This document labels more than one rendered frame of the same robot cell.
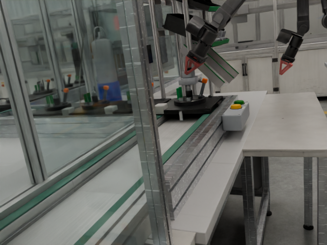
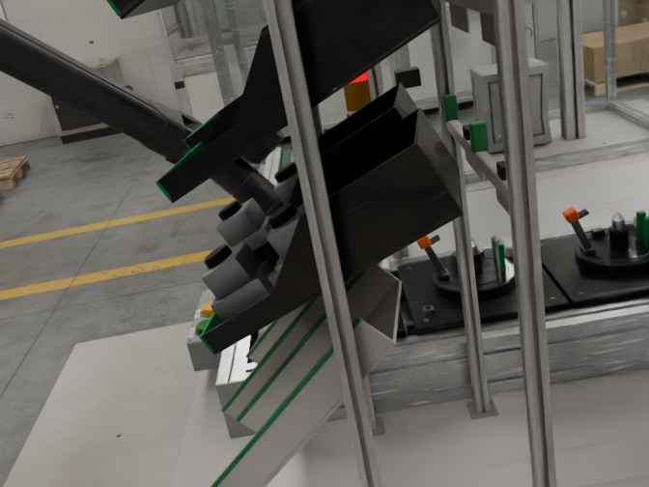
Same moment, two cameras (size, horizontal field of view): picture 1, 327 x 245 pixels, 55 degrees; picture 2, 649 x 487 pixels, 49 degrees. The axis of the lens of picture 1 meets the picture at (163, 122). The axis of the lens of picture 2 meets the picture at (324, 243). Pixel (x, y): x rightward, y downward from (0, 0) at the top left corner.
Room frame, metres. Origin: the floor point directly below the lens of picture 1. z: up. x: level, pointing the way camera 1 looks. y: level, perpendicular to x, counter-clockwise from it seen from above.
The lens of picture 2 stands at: (2.38, -0.51, 1.53)
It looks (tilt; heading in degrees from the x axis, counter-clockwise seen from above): 22 degrees down; 158
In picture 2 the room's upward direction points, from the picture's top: 11 degrees counter-clockwise
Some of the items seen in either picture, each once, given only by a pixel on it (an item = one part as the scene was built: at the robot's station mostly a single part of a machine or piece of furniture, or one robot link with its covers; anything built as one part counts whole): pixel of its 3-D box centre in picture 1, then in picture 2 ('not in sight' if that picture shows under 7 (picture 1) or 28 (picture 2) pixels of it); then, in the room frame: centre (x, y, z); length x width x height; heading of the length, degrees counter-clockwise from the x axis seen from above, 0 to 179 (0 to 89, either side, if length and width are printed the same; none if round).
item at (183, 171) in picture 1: (209, 134); (257, 283); (1.05, -0.15, 0.91); 0.89 x 0.06 x 0.11; 156
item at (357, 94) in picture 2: not in sight; (358, 94); (1.24, 0.06, 1.28); 0.05 x 0.05 x 0.05
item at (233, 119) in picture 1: (236, 115); (216, 325); (1.20, -0.29, 0.93); 0.21 x 0.07 x 0.06; 156
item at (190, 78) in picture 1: (187, 76); not in sight; (1.37, -0.13, 1.09); 0.08 x 0.04 x 0.07; 66
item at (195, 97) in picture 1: (190, 100); not in sight; (1.36, -0.13, 0.98); 0.14 x 0.14 x 0.02
